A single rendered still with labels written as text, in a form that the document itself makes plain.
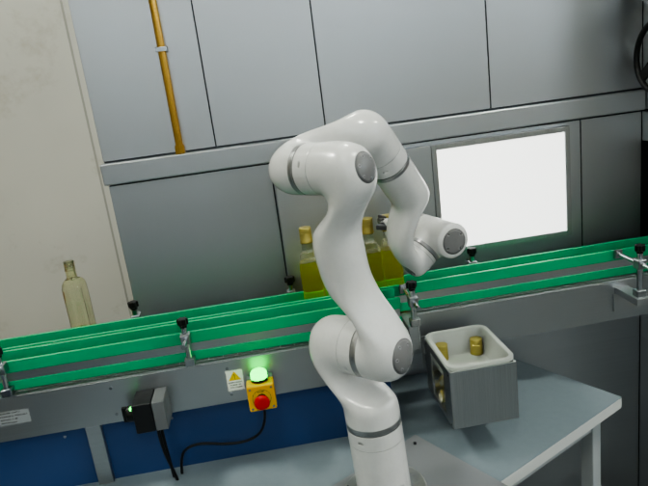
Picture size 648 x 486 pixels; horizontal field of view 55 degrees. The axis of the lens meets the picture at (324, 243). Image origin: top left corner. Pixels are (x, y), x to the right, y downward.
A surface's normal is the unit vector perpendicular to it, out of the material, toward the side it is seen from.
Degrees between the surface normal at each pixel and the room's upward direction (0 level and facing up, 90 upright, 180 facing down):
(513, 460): 0
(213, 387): 90
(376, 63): 90
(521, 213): 90
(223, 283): 90
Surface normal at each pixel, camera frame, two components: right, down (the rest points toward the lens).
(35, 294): 0.58, 0.15
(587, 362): 0.12, 0.25
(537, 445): -0.12, -0.96
